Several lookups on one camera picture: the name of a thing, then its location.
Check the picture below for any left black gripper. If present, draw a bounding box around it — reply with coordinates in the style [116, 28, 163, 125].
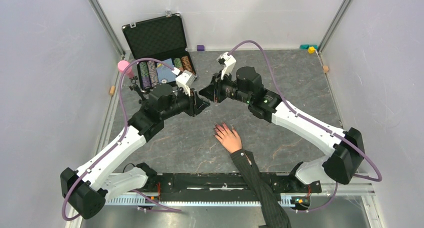
[161, 84, 210, 120]

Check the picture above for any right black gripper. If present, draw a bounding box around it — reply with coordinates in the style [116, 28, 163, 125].
[198, 70, 252, 105]

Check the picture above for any black pinstripe sleeve forearm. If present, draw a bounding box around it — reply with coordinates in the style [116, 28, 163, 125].
[230, 149, 291, 227]

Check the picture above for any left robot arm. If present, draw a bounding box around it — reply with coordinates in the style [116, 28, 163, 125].
[60, 84, 210, 221]

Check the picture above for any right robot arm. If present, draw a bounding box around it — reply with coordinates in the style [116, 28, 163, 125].
[199, 66, 365, 192]

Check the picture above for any mannequin hand with red nails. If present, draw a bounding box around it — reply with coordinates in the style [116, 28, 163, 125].
[214, 123, 242, 154]

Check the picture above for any black poker chip case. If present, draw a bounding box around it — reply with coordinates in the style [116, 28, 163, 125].
[121, 14, 197, 92]

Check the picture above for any pink microphone on tripod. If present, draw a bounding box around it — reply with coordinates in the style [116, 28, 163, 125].
[117, 60, 146, 103]

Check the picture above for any teal block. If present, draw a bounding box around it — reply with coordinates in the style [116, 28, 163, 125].
[299, 44, 318, 50]

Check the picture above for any yellow cube in corner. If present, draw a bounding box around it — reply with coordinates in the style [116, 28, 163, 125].
[307, 46, 316, 54]

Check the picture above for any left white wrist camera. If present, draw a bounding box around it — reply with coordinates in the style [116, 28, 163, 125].
[172, 67, 196, 97]

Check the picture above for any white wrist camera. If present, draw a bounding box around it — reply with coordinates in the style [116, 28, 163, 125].
[172, 67, 196, 97]
[216, 52, 237, 80]

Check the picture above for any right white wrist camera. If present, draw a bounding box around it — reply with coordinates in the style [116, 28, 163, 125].
[216, 52, 237, 80]

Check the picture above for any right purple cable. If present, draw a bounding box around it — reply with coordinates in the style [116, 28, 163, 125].
[227, 40, 383, 214]

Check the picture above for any tan block left wall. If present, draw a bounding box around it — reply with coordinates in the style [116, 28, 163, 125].
[109, 86, 116, 96]

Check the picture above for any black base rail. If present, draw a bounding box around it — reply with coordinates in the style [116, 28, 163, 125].
[135, 163, 322, 210]

